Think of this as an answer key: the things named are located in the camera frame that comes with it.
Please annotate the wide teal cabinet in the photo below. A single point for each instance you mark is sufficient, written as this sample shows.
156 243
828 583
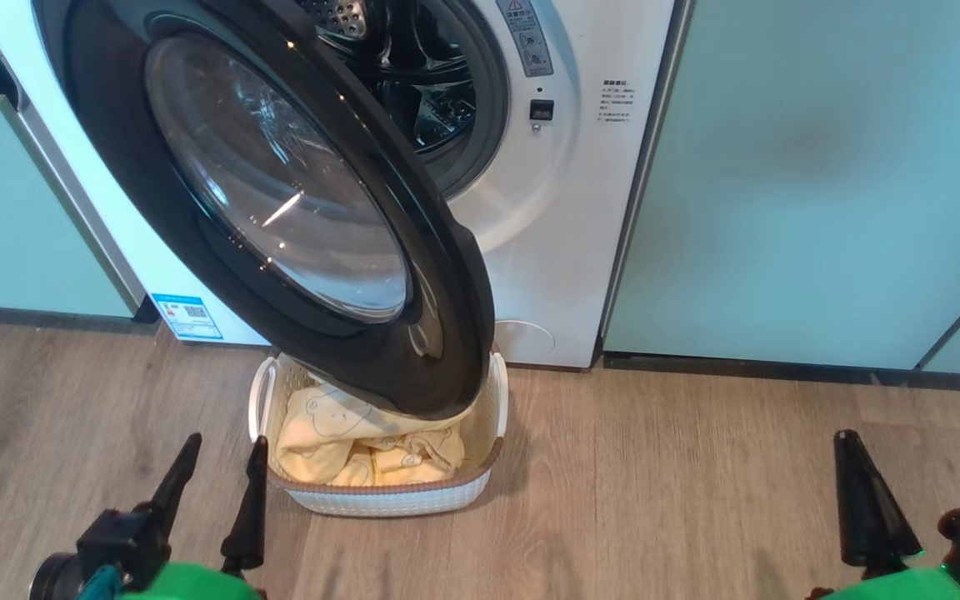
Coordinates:
822 167

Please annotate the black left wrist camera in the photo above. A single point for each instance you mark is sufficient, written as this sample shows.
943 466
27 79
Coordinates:
51 579

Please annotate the white perforated laundry basket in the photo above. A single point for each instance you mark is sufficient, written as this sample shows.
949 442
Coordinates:
397 500

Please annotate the black round washing machine door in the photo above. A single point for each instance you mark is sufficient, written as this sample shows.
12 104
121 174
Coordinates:
197 275

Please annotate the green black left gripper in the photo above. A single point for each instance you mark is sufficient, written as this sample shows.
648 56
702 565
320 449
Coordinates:
126 542

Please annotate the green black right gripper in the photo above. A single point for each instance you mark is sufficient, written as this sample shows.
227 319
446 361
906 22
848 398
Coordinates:
905 587

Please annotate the blue energy label sticker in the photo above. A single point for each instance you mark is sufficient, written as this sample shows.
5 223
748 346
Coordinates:
187 317

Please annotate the black door latch socket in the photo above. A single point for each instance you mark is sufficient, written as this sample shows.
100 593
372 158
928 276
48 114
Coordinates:
541 110

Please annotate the white washing machine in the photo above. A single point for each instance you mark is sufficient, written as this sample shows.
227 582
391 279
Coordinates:
563 233

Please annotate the grey warning sticker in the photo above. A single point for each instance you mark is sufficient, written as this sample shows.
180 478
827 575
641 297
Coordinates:
526 37

